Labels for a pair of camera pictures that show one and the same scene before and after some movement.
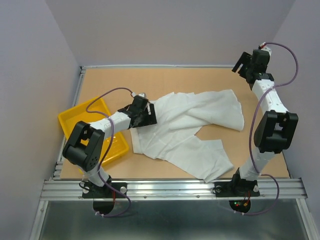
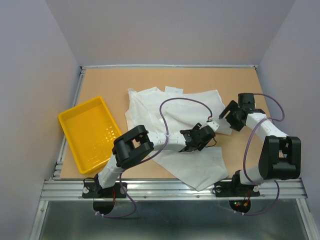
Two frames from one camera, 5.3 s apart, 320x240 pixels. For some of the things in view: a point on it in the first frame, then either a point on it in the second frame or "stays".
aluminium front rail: x=174 y=189 stays
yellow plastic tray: x=90 y=112 stays
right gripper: x=245 y=59 to x=232 y=106
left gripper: x=150 y=119 to x=197 y=127
